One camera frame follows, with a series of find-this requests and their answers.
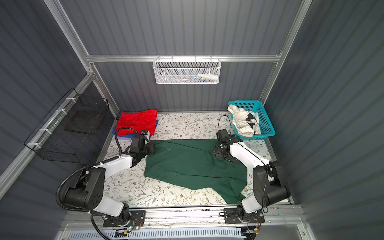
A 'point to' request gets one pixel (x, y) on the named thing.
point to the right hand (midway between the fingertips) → (224, 156)
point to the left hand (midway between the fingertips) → (152, 144)
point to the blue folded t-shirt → (114, 130)
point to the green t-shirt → (192, 162)
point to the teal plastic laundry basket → (267, 128)
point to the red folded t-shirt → (140, 120)
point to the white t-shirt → (246, 122)
